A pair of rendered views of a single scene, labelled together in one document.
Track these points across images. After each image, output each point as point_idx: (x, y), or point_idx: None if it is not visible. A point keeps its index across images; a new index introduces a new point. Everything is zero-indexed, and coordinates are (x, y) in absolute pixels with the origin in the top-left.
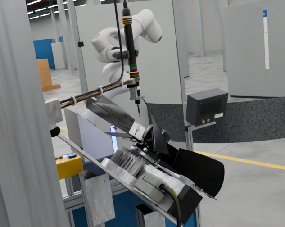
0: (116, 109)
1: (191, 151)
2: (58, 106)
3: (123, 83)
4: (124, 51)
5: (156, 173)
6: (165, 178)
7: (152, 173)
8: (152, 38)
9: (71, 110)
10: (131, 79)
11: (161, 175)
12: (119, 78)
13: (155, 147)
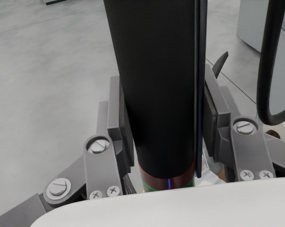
0: None
1: (128, 174)
2: None
3: (263, 127)
4: (224, 98)
5: (211, 164)
6: (204, 143)
7: (214, 172)
8: None
9: None
10: (203, 182)
11: (206, 151)
12: (279, 113)
13: (195, 174)
